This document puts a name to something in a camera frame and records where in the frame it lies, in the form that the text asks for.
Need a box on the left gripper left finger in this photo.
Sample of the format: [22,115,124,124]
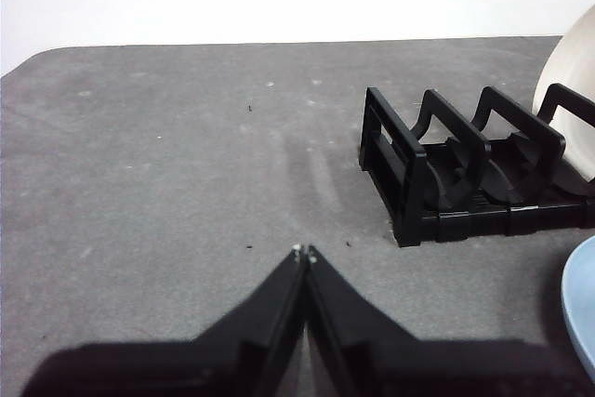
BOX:
[20,243,309,397]

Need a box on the black plate rack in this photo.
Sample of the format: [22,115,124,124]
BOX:
[357,83,595,249]

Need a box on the cream white plate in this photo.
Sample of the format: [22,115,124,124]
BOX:
[532,1,595,196]

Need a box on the blue plate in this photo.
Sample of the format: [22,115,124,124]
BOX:
[561,234,595,373]

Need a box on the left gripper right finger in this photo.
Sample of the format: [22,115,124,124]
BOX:
[305,243,595,397]

